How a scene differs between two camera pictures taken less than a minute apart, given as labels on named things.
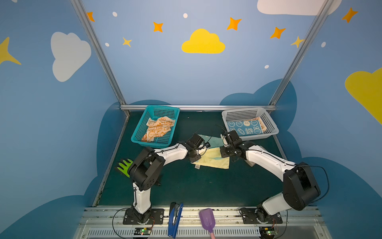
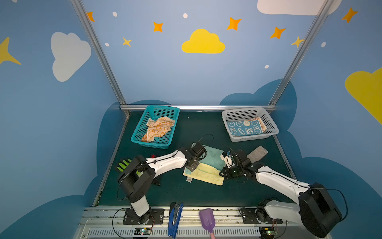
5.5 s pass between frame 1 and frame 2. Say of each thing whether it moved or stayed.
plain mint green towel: moved
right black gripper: moved
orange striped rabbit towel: stayed
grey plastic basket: stayed
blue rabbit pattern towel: stayed
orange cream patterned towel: stayed
